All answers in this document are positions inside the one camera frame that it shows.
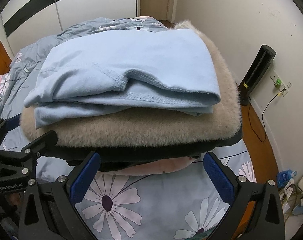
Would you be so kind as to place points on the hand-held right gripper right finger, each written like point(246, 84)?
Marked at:
point(217, 180)

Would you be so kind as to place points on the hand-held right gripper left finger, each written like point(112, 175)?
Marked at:
point(85, 177)

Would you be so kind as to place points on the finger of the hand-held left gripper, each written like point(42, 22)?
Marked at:
point(41, 142)
point(11, 123)

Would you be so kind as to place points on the black garment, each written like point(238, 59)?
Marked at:
point(146, 155)

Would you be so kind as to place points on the beige fluffy sweater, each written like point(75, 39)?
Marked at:
point(141, 127)

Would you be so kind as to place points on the light blue t-shirt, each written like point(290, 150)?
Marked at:
point(129, 55)

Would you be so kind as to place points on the pink garment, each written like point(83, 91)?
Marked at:
point(161, 166)

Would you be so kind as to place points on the blue floral duvet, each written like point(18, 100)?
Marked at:
point(141, 200)

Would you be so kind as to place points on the blue plastic bottle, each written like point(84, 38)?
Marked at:
point(284, 178)

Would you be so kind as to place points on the blue shoe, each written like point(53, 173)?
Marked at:
point(301, 208)

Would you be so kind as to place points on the black tower heater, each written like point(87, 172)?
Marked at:
point(257, 75)

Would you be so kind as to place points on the green plug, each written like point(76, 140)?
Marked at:
point(278, 82)

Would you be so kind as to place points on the white wardrobe with black stripe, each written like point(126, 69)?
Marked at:
point(91, 5)

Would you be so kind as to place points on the cream door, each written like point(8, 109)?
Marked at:
point(155, 0)

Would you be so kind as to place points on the white wall socket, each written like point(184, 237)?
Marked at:
point(283, 90)

